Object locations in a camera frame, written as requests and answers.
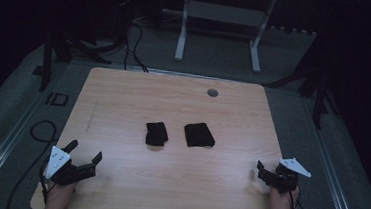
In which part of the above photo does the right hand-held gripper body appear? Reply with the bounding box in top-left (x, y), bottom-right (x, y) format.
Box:
top-left (256, 154), bottom-right (314, 197)

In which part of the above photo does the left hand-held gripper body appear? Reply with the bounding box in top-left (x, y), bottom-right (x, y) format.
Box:
top-left (44, 145), bottom-right (100, 190)

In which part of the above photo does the black sock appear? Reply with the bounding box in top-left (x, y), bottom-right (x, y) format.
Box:
top-left (182, 121), bottom-right (217, 150)
top-left (144, 121), bottom-right (170, 148)

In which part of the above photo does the person's left hand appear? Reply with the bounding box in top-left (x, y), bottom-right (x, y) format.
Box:
top-left (44, 177), bottom-right (79, 209)

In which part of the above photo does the person's right hand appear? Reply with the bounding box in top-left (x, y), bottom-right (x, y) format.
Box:
top-left (268, 183), bottom-right (301, 209)

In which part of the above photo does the black tripod stand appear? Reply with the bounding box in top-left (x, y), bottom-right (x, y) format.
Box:
top-left (259, 30), bottom-right (346, 132)
top-left (30, 22), bottom-right (128, 99)

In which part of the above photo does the left hand-held gripper cable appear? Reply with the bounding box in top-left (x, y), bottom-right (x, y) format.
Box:
top-left (36, 158), bottom-right (54, 206)

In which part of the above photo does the hand-held gripper cable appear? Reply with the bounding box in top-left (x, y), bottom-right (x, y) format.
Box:
top-left (286, 183), bottom-right (320, 209)
top-left (36, 158), bottom-right (54, 206)

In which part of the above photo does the right hand-held gripper cable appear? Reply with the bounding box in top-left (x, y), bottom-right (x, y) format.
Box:
top-left (286, 183), bottom-right (320, 209)

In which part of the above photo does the black floor cable loop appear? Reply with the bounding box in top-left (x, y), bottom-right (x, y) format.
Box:
top-left (5, 117), bottom-right (61, 209)

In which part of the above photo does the metal floor rail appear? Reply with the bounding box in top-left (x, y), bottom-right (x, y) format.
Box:
top-left (290, 92), bottom-right (371, 209)
top-left (0, 57), bottom-right (74, 209)

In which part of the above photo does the black cable bundle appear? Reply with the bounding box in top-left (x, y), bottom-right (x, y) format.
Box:
top-left (121, 14), bottom-right (154, 74)

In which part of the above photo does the white metal stand frame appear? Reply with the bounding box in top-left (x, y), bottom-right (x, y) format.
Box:
top-left (172, 0), bottom-right (278, 75)

